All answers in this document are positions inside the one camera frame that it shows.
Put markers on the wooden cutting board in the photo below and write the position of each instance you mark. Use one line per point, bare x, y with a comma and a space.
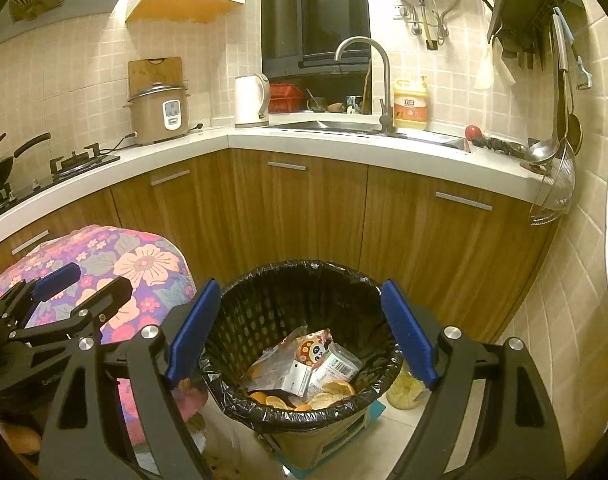
143, 74

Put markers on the black-lined trash bin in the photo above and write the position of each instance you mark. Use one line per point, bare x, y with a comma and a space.
260, 309

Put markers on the orange panda snack bag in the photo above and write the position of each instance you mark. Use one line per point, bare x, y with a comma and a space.
287, 366

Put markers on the orange peel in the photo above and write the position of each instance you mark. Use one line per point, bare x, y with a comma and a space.
315, 400

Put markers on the wooden base cabinets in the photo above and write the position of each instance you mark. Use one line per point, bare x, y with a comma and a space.
467, 255

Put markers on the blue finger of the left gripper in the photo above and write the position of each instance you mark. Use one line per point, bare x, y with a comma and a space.
52, 284

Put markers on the dark window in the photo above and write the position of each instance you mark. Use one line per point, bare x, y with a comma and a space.
299, 37

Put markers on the red basket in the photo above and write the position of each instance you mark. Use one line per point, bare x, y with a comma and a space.
285, 98

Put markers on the white electric kettle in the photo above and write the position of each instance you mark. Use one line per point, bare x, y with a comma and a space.
252, 97

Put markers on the wire strainer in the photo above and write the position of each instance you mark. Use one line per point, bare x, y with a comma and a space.
555, 191

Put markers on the yellow detergent bottle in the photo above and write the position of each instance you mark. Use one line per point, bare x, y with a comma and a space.
410, 104

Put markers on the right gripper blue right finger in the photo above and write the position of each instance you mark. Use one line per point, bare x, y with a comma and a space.
413, 342

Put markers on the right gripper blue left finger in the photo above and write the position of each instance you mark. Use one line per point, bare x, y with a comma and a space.
186, 329

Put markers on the clear printed plastic wrapper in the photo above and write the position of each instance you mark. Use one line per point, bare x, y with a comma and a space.
337, 365

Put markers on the red tomato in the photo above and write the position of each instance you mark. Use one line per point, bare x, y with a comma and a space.
472, 132

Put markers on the black gas stove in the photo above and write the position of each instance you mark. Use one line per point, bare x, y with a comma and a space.
60, 170

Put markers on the black wall shelf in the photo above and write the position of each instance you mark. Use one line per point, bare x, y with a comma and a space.
529, 5

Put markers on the floral purple tablecloth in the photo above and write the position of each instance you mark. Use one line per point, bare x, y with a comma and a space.
142, 361

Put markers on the brown rice cooker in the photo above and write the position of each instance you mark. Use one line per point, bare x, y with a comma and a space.
159, 113

